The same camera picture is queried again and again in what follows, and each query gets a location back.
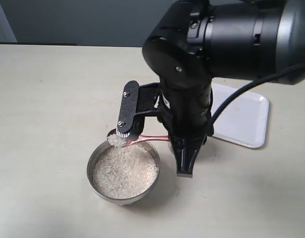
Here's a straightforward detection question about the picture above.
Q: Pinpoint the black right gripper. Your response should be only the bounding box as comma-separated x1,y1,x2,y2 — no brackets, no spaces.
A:
160,77,212,178

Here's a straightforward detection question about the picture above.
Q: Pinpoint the brown wooden spoon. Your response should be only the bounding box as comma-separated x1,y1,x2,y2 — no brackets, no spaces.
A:
107,128,171,149

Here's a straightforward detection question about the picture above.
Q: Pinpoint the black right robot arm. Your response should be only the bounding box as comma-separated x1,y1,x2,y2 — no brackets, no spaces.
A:
142,0,305,177

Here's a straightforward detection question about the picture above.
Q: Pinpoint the steel bowl of rice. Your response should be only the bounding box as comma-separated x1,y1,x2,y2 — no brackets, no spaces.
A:
86,141,161,205

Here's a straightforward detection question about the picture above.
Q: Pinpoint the white plastic tray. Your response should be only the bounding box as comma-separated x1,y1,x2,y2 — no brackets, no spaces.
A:
213,92,269,149

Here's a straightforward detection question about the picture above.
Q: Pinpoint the black cable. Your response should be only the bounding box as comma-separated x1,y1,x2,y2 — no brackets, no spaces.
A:
206,63,305,136

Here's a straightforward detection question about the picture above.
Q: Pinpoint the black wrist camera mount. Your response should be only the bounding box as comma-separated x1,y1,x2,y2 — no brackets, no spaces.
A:
116,80,173,141

